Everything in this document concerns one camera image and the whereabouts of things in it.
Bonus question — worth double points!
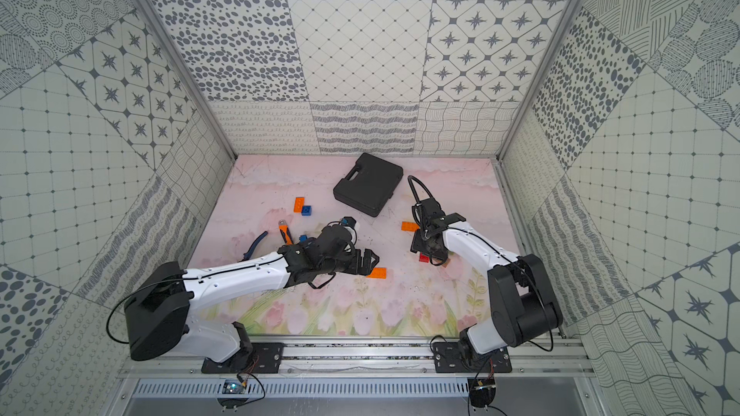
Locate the orange handled tool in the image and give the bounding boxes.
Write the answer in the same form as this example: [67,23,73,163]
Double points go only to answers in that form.
[279,220,294,246]

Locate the controller board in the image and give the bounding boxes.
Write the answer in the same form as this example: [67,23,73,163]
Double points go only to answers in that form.
[217,381,249,410]
[468,377,496,408]

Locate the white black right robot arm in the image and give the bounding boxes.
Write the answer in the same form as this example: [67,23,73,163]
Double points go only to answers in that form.
[410,198,564,359]

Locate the black plastic carrying case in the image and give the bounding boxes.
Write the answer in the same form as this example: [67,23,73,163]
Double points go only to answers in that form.
[333,152,404,218]

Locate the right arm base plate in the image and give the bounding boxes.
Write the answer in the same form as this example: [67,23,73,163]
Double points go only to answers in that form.
[430,341,513,374]

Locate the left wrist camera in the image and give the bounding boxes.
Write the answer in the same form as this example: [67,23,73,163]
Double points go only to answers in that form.
[340,217,357,228]

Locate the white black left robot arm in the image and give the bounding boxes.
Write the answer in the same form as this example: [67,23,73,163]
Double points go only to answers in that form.
[119,218,380,371]

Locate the blue handled pliers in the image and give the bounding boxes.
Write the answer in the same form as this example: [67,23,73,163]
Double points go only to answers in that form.
[242,231,269,261]

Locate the left controller board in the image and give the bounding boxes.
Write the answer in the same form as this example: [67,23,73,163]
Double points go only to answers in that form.
[217,381,249,410]

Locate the right controller board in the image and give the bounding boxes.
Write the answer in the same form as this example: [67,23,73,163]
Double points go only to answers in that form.
[468,377,496,408]

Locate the orange lego brick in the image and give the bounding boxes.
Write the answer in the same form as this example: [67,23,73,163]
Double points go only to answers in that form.
[401,221,419,232]
[294,196,304,214]
[367,267,387,279]

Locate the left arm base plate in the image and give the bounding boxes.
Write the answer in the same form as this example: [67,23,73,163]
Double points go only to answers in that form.
[200,342,285,375]

